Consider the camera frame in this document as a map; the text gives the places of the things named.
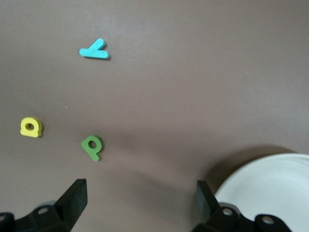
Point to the beige brown plate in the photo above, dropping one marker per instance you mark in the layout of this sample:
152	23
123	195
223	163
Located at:
270	188

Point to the green letter p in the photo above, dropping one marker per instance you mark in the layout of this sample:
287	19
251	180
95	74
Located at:
87	146

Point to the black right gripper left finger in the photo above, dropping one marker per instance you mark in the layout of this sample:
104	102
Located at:
72	200

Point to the teal letter y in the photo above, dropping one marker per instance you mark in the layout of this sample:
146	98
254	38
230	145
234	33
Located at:
96	53

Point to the yellow letter b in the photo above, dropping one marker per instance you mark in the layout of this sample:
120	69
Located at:
36	131

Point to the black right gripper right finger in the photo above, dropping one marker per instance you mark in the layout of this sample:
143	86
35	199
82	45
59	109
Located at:
205	207

